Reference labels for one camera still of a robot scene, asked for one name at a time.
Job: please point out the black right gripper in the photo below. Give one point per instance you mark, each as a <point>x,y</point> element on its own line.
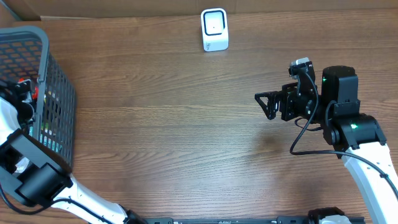
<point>286,98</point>

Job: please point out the orange cracker pack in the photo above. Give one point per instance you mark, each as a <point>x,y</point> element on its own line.
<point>34,88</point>

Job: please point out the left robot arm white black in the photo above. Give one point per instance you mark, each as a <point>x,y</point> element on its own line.
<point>35,178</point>

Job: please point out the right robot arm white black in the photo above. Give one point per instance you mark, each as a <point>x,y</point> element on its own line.
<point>356,138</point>

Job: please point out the white barcode scanner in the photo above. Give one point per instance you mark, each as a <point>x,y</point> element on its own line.
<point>214,29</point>

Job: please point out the grey plastic shopping basket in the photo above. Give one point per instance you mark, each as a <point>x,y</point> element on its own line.
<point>25,53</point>

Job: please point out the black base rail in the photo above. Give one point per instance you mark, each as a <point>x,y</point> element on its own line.
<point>278,220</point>

